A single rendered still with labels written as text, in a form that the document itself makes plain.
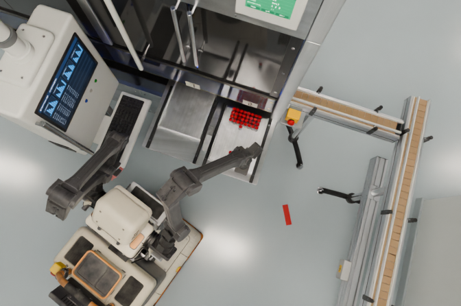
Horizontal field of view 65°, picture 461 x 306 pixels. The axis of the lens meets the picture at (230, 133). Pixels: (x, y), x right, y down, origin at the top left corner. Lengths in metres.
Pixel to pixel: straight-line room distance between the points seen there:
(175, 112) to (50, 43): 0.81
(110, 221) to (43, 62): 0.71
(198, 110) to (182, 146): 0.24
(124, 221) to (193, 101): 0.90
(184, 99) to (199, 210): 1.07
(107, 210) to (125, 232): 0.12
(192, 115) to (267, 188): 1.09
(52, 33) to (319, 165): 2.20
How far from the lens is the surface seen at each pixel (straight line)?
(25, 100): 1.64
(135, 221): 1.58
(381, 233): 2.16
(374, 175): 2.60
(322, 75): 3.32
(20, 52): 1.63
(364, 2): 3.81
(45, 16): 1.78
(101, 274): 2.11
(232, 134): 2.10
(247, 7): 1.22
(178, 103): 2.17
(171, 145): 2.11
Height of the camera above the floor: 2.91
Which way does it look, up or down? 75 degrees down
